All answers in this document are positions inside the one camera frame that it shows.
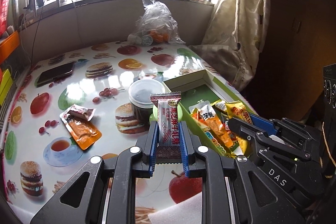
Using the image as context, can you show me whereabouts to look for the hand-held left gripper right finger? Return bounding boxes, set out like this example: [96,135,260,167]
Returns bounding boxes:
[180,120,306,224]

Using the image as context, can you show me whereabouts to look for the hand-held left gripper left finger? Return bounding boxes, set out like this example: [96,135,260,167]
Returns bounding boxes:
[30,120,158,224]

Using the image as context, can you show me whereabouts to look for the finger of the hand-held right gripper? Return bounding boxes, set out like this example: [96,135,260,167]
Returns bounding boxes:
[228,118,313,161]
[248,112,321,141]

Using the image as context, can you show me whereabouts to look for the yellow snack packet red print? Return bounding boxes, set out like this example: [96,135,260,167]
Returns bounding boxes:
[225,101,254,125]

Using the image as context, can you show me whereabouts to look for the white pink nougat packet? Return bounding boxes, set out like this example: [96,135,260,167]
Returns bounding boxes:
[69,104,95,121]
[150,91,182,165]

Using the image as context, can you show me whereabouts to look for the orange snack packet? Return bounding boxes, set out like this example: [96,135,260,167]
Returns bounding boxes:
[189,100,234,148]
[60,111,102,150]

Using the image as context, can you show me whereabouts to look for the green cardboard box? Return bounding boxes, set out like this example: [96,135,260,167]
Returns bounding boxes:
[163,69,256,159]

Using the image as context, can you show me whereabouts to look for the light green plastic jar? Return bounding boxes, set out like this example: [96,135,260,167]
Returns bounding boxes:
[149,106,184,123]

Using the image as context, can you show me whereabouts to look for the clear plastic jar dark contents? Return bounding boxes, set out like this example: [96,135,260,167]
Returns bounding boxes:
[129,79,166,122]

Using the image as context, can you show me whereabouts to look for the black speaker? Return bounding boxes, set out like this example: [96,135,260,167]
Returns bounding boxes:
[323,64,336,109]

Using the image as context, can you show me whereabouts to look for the food print tablecloth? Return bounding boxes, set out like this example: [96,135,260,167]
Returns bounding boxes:
[0,40,256,224]

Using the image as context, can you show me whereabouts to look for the brown wooden wardrobe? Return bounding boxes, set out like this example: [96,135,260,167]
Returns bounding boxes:
[244,0,336,121]

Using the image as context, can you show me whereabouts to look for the cream patterned curtain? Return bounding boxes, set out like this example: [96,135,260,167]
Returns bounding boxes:
[190,0,272,91]

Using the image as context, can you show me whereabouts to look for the black smartphone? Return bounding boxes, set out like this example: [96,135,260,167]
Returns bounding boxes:
[36,61,75,87]

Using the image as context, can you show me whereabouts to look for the clear plastic bag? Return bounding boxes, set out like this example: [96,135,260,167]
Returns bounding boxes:
[128,0,185,45]

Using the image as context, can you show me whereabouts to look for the yellow green box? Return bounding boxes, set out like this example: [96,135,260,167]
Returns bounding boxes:
[0,69,12,107]

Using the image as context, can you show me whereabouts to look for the orange box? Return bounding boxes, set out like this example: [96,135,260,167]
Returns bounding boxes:
[0,31,20,65]

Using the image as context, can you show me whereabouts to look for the red banner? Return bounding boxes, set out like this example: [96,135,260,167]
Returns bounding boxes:
[0,0,19,39]

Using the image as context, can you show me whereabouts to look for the yellow cord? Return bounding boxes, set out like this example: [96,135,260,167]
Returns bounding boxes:
[321,122,332,178]

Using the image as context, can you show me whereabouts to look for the thin black cable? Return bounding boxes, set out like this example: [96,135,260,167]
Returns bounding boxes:
[30,0,46,70]

